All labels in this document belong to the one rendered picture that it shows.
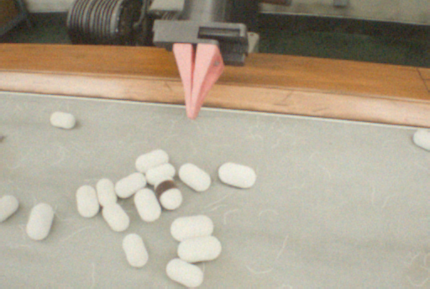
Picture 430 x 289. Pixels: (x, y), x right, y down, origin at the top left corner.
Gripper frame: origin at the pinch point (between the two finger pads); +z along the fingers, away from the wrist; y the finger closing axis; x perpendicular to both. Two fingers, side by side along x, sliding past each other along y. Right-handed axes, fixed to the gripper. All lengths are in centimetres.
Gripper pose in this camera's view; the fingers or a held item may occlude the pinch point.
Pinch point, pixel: (192, 111)
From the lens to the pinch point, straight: 37.7
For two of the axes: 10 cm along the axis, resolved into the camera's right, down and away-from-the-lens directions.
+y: 9.8, 1.1, -1.6
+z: -1.3, 9.8, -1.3
